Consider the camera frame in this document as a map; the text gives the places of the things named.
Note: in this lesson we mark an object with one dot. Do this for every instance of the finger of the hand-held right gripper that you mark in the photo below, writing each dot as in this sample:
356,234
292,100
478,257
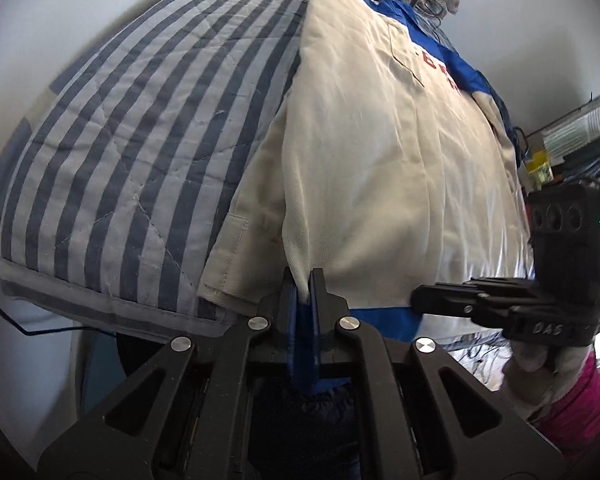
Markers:
455,297

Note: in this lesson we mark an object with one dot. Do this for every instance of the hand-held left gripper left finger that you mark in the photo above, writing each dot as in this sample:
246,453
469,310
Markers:
296,330

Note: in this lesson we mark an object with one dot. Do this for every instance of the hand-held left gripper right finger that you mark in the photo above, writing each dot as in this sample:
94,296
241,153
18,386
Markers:
313,340

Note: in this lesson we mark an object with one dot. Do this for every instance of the beige and blue jacket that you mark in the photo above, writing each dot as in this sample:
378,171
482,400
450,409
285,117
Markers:
380,160

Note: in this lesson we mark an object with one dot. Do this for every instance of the person's right forearm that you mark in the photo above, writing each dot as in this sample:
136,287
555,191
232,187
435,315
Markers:
590,410

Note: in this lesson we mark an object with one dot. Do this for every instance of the black clothes rack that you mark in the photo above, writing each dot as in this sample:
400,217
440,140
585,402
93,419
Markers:
535,132

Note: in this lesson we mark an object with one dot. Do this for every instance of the person's right hand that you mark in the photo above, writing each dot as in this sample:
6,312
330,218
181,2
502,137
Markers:
530,380

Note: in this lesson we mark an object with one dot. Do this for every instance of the yellow box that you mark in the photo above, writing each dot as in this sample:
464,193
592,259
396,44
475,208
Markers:
537,167

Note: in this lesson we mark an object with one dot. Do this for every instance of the dark hanging garments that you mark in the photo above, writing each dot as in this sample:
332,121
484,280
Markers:
590,157

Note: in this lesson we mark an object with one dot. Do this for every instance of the striped hanging cloth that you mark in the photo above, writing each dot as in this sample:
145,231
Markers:
575,127

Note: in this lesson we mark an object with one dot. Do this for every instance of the blue striped bed quilt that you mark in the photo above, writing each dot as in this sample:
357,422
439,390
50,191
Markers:
130,135

